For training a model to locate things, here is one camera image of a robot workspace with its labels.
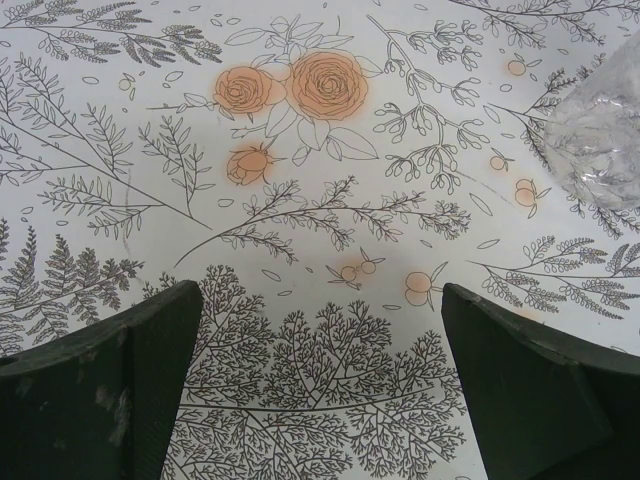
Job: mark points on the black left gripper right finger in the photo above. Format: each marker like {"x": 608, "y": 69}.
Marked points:
{"x": 540, "y": 400}

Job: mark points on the floral patterned table cover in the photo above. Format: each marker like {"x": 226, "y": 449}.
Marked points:
{"x": 320, "y": 200}

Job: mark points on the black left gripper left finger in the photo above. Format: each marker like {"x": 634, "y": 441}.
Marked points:
{"x": 75, "y": 400}

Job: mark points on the clear unlabelled plastic bottle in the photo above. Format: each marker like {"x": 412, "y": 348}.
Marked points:
{"x": 595, "y": 125}

